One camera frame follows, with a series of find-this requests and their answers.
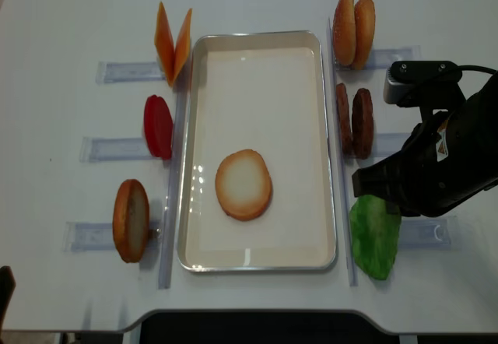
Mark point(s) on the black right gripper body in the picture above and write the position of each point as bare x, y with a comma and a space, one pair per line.
446, 161

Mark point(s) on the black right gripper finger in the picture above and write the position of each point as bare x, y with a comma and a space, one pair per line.
392, 208
383, 180

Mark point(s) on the green lettuce leaf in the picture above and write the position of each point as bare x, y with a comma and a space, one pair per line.
374, 235

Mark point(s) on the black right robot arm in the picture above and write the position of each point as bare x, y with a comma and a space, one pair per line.
484, 102

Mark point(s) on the brown meat patty left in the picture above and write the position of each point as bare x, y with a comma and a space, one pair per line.
343, 117

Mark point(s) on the brown meat patty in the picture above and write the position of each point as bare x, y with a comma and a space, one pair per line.
362, 124
343, 117

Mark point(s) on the brown meat patty right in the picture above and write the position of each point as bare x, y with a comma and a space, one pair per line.
362, 124

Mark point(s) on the flat bread slice in tray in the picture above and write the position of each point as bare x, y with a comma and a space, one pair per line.
243, 185

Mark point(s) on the red tomato slices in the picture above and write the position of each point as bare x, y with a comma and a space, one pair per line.
158, 127

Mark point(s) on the orange cheese slice right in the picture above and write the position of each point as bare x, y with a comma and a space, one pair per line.
182, 49

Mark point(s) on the orange cheese slice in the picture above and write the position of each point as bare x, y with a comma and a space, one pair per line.
164, 44
182, 49

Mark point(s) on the upright bread slice left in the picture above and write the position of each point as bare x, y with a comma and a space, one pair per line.
130, 223

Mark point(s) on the orange cheese slice left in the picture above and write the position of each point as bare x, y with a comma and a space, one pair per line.
164, 44

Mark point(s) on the clear acrylic holder right strip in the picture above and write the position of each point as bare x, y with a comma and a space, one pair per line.
417, 234

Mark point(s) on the clear acrylic holder strip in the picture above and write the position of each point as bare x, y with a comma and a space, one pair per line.
80, 237
417, 234

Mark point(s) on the white rectangular metal tray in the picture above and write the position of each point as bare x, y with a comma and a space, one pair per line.
260, 91

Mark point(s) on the plain bun half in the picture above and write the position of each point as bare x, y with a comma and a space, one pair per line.
365, 19

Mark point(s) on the sesame bun top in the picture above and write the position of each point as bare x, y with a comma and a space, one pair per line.
344, 32

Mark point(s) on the clear acrylic holder left strip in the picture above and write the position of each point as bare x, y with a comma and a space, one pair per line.
80, 237

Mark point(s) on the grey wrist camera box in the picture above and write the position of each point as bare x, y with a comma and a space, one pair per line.
424, 84

